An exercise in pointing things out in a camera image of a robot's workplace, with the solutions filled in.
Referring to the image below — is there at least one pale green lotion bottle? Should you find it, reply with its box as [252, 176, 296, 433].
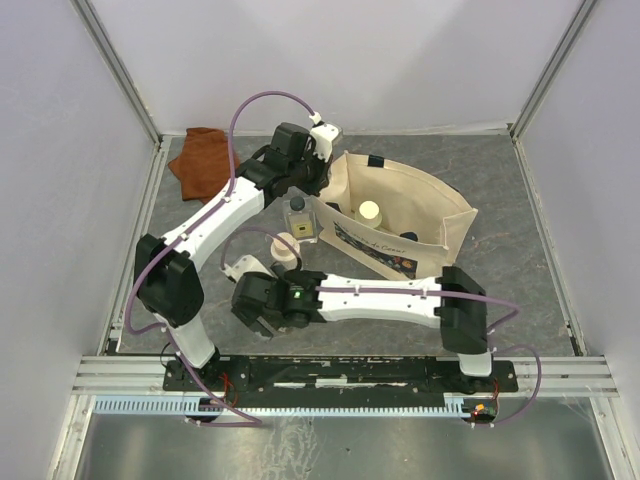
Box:
[355, 200, 382, 229]

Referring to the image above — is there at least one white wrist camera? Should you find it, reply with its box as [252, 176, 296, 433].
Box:
[309, 112, 343, 163]
[222, 255, 274, 283]

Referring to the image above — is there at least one aluminium frame rail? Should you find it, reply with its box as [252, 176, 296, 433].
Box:
[72, 355, 165, 395]

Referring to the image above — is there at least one beige pump bottle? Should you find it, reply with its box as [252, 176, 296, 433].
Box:
[270, 232, 302, 270]

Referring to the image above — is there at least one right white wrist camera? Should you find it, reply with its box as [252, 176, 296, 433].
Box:
[222, 255, 274, 283]

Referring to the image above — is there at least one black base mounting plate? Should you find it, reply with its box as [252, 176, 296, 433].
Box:
[162, 352, 520, 406]

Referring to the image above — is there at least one cream canvas tote bag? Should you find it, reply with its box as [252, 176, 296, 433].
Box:
[312, 152, 478, 280]

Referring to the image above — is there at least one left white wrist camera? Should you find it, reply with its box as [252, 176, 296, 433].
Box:
[309, 112, 343, 163]

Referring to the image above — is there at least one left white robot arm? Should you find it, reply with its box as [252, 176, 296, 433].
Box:
[133, 122, 342, 390]

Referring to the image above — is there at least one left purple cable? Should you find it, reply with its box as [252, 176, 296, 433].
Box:
[124, 90, 321, 431]

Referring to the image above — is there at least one brown folded towel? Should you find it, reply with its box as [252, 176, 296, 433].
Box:
[169, 127, 230, 204]

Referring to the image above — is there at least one small circuit board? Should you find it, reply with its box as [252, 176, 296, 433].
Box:
[471, 403, 497, 423]

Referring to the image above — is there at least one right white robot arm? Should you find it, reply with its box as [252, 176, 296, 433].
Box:
[232, 266, 494, 391]

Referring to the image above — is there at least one blue slotted cable duct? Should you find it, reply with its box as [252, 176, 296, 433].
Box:
[93, 395, 471, 419]

